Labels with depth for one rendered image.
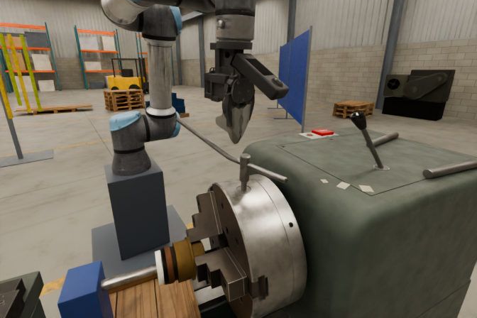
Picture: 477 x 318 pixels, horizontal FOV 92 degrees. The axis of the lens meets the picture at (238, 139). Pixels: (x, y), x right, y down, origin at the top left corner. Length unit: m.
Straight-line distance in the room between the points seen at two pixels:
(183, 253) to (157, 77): 0.62
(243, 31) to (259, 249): 0.40
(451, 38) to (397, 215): 9.95
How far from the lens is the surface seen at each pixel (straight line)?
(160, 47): 0.91
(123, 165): 1.00
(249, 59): 0.46
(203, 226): 0.59
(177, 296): 0.80
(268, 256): 0.49
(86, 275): 0.60
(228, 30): 0.45
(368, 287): 0.60
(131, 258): 1.15
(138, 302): 0.82
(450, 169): 0.74
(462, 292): 1.11
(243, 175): 0.50
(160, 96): 0.95
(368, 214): 0.49
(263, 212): 0.50
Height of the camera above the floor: 1.50
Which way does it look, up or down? 17 degrees down
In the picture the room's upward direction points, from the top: straight up
